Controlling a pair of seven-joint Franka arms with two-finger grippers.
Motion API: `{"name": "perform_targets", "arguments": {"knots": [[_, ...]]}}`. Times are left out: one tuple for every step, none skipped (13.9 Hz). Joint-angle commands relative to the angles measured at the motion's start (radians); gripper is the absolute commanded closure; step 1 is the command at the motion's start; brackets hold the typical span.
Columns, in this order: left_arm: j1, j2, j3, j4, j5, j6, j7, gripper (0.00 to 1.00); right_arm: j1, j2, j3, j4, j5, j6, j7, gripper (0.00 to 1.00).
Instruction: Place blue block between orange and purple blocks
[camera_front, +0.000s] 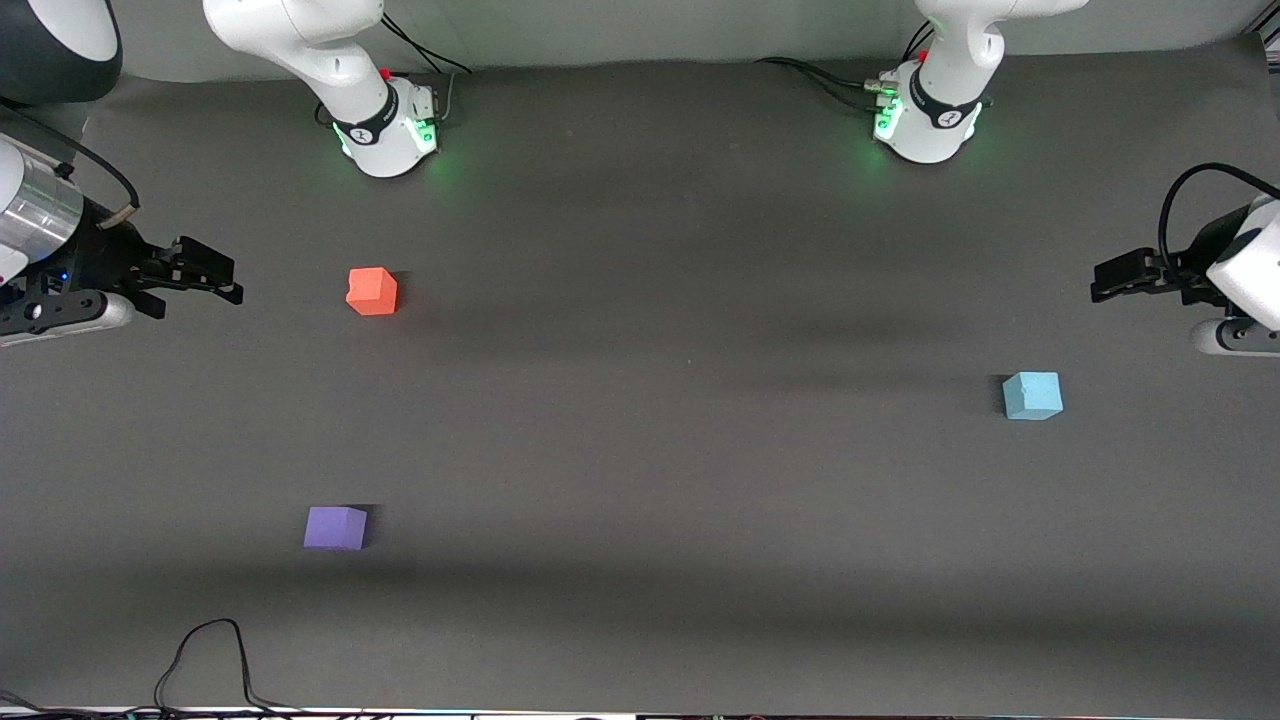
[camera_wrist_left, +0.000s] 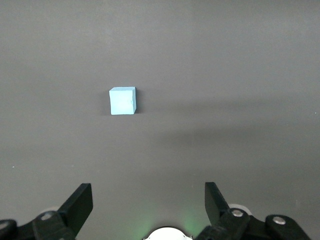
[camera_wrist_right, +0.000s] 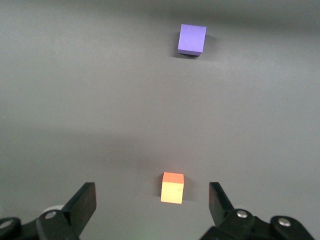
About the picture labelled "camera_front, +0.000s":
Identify light blue foam block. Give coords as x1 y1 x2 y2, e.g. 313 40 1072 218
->
1003 371 1064 421

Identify orange foam block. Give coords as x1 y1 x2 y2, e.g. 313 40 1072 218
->
346 267 399 317

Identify purple foam block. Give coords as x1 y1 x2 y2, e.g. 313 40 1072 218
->
303 506 369 551

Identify dark grey table mat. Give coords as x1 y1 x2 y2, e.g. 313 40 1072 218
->
0 35 1280 717

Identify black cables at left base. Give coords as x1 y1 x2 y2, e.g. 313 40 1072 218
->
754 20 937 113

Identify thin black looped cable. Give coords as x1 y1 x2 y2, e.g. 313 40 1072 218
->
0 618 331 720

